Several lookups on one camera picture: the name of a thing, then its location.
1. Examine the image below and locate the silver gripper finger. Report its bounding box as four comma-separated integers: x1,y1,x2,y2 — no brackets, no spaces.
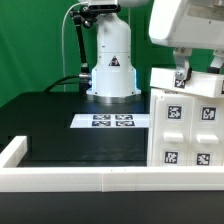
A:
207,50,224,74
173,47,192,81

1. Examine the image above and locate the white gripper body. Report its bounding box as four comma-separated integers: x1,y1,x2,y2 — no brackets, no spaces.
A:
149,0,224,49

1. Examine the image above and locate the small white tagged block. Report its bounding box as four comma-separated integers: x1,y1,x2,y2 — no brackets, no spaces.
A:
150,68,224,98

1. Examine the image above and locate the white door panel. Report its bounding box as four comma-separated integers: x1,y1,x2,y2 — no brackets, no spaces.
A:
158,97,192,166
188,97,224,166

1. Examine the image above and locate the white cabinet box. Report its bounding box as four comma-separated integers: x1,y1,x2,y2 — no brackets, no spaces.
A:
146,87,224,168

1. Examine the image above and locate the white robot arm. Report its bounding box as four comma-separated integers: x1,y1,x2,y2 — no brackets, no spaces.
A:
87,0,224,103

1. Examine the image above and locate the flat white tagged panel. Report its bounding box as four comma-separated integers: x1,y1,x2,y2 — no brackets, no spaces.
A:
70,114,150,128

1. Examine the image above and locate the black camera on mount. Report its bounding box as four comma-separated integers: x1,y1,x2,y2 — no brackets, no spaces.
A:
88,0,120,13

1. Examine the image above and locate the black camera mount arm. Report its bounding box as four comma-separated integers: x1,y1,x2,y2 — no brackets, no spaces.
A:
70,9,90,94

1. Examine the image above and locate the white cable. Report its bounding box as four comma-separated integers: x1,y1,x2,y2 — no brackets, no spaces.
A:
61,2,84,93

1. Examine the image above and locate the black cable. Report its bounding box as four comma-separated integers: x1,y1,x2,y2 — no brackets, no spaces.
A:
43,74,92,94

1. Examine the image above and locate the white U-shaped fence frame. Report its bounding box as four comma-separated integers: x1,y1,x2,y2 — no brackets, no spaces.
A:
0,136,224,192

